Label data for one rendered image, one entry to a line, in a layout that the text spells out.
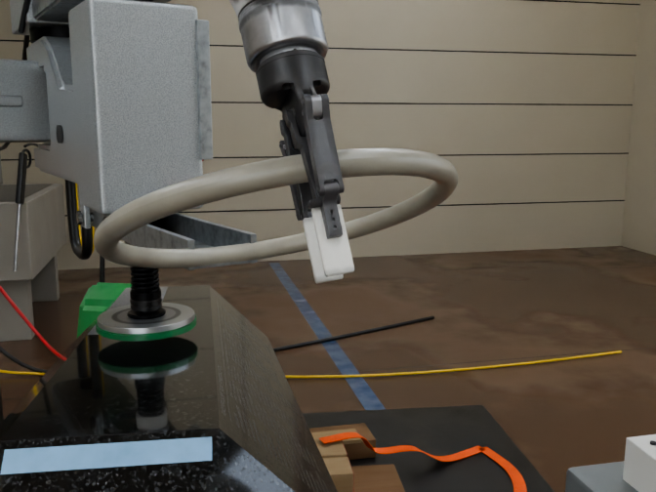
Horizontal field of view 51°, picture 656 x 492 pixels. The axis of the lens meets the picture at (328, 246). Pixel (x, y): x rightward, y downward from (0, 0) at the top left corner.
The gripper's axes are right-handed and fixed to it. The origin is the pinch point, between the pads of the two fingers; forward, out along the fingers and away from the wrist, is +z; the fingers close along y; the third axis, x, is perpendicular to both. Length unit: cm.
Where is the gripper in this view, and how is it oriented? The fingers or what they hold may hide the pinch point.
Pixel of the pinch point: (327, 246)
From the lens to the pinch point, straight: 69.7
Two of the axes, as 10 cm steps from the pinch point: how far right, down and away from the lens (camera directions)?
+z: 2.0, 9.6, -1.6
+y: -2.4, 2.1, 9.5
